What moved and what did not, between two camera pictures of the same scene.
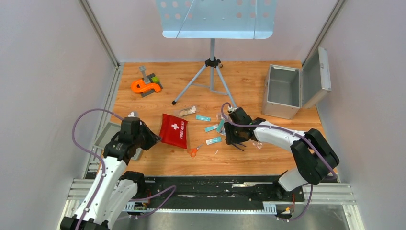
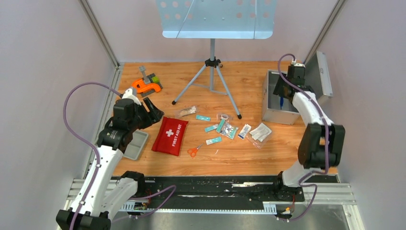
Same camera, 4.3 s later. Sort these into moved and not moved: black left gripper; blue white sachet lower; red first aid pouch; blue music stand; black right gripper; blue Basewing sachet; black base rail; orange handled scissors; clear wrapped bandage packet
Moved: black left gripper; black right gripper; red first aid pouch
Not moved: blue Basewing sachet; blue music stand; orange handled scissors; clear wrapped bandage packet; blue white sachet lower; black base rail
